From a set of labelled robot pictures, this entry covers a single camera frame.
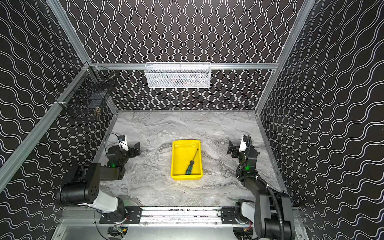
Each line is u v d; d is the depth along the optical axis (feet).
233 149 2.62
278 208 1.28
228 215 2.41
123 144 2.61
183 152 3.13
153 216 2.49
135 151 2.80
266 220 1.36
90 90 3.20
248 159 2.12
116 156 2.34
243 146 2.51
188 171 2.85
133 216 2.46
